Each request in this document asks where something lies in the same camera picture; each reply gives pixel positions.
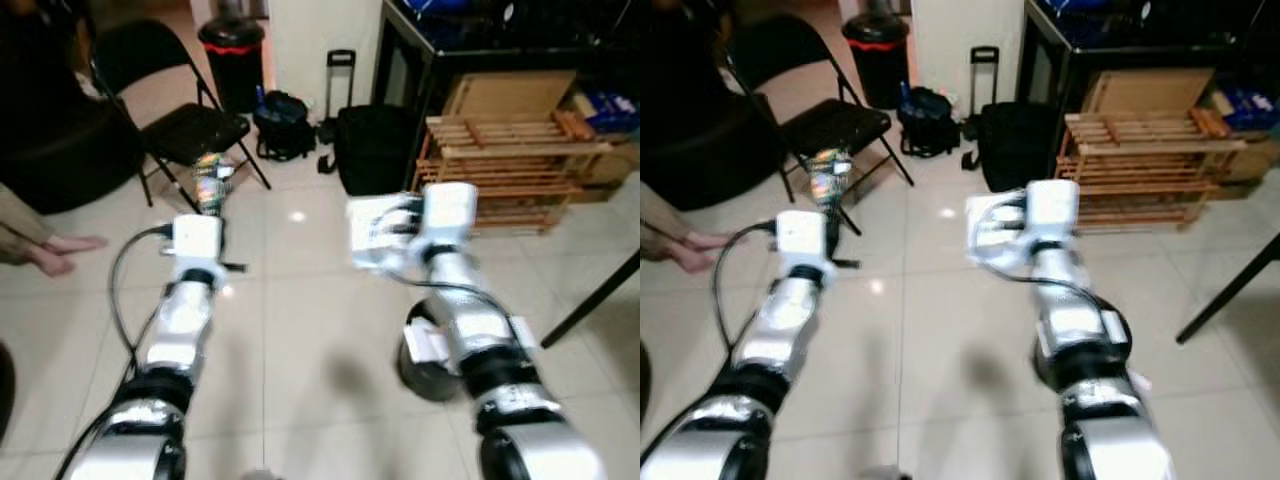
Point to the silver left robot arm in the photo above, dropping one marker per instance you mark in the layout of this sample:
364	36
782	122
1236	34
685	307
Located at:
782	335
178	335

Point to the person's bare foot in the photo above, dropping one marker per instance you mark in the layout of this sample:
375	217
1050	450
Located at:
80	243
725	240
700	260
50	263

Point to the dark colourful snack wrapper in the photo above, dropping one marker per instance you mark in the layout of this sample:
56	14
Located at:
828	170
213	175

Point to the blue package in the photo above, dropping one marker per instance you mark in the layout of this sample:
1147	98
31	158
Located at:
610	110
1250	105

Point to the black soft bag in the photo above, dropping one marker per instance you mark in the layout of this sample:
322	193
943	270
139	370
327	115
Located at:
928	120
283	125

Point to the brown cardboard box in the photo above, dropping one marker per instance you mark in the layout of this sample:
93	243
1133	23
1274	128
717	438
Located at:
1150	90
510	95

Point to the black bin with red band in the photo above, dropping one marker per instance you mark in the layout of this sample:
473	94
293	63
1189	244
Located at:
232	65
876	60

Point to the black slanted table leg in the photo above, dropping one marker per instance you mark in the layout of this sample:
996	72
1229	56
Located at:
1230	290
590	300

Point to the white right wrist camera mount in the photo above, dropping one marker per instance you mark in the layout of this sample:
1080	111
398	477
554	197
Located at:
450	215
1053	210

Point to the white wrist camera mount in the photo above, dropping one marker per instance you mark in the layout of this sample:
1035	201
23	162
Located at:
802	240
1053	210
197	242
450	215

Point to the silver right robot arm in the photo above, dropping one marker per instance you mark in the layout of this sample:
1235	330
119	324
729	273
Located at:
480	320
1075	310

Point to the black table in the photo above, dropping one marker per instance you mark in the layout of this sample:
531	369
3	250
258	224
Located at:
470	50
1110	45

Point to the wooden slatted rack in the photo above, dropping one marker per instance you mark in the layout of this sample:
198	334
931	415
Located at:
500	150
1140	146

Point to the black trolley suitcase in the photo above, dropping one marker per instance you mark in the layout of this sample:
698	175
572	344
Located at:
1015	145
375	150

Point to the black folding chair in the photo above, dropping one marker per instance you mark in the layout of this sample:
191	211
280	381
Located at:
195	130
835	125

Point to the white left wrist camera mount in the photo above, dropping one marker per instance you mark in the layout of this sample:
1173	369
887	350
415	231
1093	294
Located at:
802	240
197	242

